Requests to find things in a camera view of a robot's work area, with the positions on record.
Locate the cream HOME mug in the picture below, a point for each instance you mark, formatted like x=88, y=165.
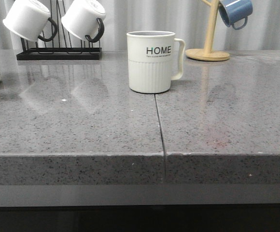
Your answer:
x=155, y=59

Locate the wooden mug tree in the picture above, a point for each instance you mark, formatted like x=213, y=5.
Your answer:
x=207, y=53

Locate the white enamel mug right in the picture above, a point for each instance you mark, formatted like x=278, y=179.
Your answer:
x=85, y=20

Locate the white enamel mug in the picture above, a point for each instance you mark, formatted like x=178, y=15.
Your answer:
x=28, y=18
x=85, y=20

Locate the blue enamel mug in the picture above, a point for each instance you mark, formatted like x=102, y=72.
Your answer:
x=234, y=13

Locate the white enamel mug left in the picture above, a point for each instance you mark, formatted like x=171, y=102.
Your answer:
x=28, y=18

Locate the black wire mug rack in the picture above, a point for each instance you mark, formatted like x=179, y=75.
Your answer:
x=64, y=46

